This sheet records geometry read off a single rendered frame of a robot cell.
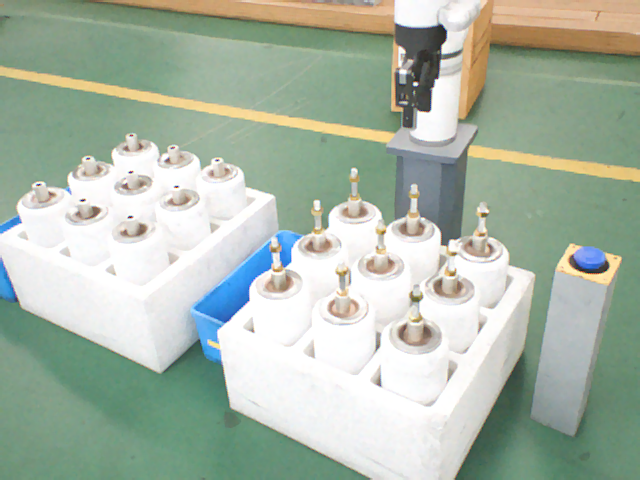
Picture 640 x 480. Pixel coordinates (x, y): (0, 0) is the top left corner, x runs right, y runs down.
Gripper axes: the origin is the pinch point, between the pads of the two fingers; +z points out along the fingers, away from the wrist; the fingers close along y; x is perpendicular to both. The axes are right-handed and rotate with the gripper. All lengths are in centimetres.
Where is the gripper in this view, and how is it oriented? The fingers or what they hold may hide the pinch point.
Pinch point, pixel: (417, 112)
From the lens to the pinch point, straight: 108.0
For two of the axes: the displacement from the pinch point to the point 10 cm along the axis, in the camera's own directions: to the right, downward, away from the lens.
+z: 0.5, 8.2, 5.7
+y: -4.5, 5.3, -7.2
